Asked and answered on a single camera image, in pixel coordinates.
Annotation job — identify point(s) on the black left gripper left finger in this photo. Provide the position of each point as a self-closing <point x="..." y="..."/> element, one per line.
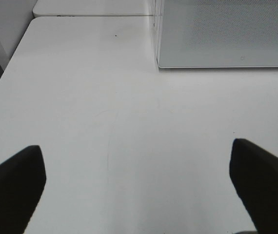
<point x="22" y="181"/>

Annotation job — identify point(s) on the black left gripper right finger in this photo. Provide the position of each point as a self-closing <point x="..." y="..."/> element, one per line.
<point x="254" y="174"/>

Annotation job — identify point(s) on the white microwave door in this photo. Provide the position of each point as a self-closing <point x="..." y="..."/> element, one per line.
<point x="217" y="33"/>

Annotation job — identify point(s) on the white cabinet at left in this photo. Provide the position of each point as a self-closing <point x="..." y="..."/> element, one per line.
<point x="15" y="16"/>

